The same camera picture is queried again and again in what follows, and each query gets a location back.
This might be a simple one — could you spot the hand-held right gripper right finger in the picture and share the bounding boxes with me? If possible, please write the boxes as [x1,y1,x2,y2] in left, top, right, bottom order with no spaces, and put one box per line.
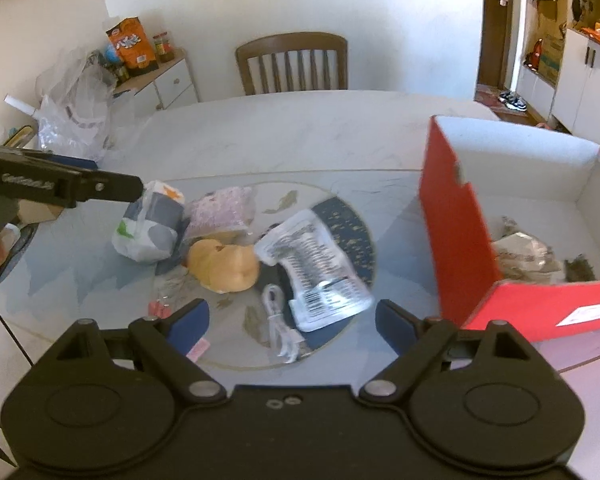
[358,299,531,406]

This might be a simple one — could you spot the white cupboard black handles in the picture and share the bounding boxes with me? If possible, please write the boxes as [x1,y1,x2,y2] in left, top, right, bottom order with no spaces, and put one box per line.
[550,27,600,146]

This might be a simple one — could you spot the crumpled printed packet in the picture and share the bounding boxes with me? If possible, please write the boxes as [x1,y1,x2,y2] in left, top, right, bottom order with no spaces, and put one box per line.
[490,217,566,281]

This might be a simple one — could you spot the tan plastic animal toy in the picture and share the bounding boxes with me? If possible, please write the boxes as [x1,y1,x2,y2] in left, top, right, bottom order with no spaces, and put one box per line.
[186,238,260,293]

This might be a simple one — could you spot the patterned door rug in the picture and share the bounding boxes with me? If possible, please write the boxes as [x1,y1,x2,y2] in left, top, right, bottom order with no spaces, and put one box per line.
[475,85,511,106]

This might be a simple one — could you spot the dark sneakers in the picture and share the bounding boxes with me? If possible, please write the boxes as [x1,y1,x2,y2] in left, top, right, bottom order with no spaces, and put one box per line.
[498,91,527,111]

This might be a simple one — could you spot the white marble desktop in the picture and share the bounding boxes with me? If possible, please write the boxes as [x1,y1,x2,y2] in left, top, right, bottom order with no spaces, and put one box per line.
[0,89,600,411]

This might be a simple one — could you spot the orange snack box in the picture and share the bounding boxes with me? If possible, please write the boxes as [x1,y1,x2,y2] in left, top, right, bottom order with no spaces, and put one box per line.
[105,16,160,78]

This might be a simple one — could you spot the clear printed plastic packet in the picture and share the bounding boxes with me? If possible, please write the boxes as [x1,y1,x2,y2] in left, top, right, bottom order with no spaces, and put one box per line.
[254,209,375,332]

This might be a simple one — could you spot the dark fuzzy item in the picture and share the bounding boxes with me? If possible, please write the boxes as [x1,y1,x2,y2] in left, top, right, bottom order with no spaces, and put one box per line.
[562,255,597,281]

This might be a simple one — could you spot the wooden chair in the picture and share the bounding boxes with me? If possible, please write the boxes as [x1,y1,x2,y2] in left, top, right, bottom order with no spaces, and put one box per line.
[235,32,349,96]

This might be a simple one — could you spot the brown door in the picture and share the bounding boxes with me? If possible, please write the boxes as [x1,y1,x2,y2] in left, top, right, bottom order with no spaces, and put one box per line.
[482,0,513,86]

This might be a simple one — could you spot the clear plastic bags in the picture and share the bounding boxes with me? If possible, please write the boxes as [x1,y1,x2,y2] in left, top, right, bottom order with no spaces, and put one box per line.
[35,46,146,163]

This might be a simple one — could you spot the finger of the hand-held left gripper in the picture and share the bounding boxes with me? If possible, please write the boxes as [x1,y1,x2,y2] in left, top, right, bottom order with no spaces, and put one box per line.
[76,170,145,206]

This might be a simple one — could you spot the red cardboard box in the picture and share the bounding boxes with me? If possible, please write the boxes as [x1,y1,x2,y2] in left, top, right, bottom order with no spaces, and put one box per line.
[419,115,600,342]

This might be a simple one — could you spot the small white cabinet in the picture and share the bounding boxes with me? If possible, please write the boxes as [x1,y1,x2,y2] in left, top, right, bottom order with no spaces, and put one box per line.
[112,49,201,111]

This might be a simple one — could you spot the small pink eraser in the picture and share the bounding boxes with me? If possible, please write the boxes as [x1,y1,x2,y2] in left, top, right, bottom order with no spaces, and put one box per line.
[187,337,211,361]

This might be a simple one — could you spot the pink patterned packet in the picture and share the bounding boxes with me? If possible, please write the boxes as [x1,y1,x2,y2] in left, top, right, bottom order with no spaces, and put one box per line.
[184,186,256,241]

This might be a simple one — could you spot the white grey tissue packet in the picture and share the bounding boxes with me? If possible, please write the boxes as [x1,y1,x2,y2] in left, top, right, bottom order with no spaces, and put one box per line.
[111,180,187,262]

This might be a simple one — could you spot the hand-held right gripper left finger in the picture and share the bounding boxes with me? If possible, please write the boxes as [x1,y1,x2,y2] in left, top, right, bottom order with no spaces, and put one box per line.
[55,299,227,406]

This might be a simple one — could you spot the white coiled cable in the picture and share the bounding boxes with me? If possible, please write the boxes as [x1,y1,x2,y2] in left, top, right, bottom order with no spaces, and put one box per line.
[261,284,306,361]

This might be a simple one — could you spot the round glass turntable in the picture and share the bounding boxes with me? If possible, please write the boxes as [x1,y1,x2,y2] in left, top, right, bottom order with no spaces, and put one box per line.
[0,167,481,373]

